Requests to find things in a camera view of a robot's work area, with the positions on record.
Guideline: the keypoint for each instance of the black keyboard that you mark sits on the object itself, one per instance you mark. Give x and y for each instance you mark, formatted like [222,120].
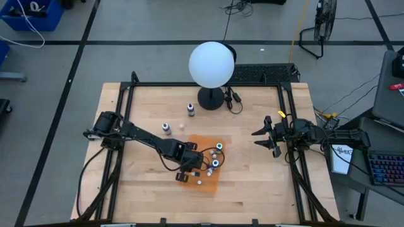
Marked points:
[262,74]

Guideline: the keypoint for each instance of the blue plastic crate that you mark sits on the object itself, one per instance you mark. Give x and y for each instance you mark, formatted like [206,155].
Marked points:
[47,19]

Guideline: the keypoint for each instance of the yellow tag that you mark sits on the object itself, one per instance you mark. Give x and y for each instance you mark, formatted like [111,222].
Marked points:
[281,113]

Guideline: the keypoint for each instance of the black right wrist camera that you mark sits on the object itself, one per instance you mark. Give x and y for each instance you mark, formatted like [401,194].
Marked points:
[281,130]

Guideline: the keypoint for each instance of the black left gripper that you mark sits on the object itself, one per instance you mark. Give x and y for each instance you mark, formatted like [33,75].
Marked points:
[180,153]

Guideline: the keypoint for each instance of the grey desk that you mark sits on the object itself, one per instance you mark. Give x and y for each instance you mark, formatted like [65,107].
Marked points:
[386,94]

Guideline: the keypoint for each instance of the dark food coloring bottle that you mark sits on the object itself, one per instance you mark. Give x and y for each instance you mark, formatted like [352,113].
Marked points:
[191,109]

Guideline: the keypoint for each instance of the orange translucent plastic bin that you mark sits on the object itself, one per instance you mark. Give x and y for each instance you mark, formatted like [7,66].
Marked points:
[205,187]

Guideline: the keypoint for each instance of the white globe table lamp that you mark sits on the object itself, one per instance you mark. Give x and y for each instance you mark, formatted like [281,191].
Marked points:
[211,63]

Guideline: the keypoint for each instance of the large blue food coloring bottle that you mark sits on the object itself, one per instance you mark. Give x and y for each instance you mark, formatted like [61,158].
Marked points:
[215,163]

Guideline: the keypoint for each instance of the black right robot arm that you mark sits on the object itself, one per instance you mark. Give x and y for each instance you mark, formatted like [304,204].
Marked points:
[341,137]

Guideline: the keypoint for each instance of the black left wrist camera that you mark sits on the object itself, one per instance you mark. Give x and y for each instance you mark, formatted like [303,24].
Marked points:
[195,162]

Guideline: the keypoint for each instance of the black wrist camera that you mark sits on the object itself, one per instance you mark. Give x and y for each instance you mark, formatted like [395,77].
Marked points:
[281,130]
[195,162]

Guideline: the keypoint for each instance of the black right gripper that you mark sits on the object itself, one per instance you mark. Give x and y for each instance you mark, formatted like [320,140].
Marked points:
[272,143]

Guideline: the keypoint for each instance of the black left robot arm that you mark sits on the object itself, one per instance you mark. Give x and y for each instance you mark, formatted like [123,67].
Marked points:
[142,134]

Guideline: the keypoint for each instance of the black aluminium table frame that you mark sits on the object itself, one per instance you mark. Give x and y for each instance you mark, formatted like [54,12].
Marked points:
[158,84]

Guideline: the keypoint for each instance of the purple food coloring bottle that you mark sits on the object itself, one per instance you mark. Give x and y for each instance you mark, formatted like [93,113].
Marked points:
[166,129]

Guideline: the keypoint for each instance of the backlit computer keyboard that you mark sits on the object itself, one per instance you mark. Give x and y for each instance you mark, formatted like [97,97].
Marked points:
[386,167]

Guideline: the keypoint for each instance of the white paper sheet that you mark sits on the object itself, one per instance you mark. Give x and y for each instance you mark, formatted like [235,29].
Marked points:
[341,162]

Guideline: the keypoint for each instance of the large green food coloring bottle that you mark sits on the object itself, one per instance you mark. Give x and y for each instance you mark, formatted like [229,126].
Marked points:
[219,147]

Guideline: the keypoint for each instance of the black floor fan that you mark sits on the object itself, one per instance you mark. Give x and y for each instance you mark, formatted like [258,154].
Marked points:
[325,19]

